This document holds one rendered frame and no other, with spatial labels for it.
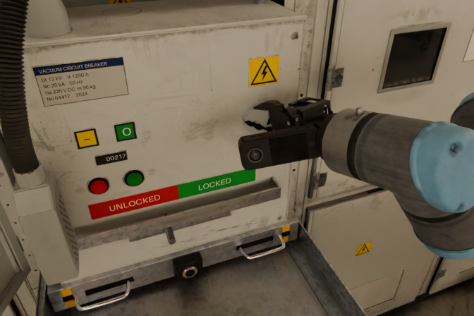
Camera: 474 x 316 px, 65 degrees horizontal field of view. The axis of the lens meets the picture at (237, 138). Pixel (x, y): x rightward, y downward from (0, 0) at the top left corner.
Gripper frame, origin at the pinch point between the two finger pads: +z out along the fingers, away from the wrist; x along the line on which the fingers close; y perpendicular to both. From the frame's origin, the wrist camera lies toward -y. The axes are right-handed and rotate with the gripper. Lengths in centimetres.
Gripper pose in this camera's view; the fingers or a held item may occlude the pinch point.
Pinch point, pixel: (245, 120)
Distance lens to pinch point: 66.5
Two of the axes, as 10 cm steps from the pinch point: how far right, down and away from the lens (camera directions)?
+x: -1.5, -9.3, -3.3
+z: -5.6, -2.0, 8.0
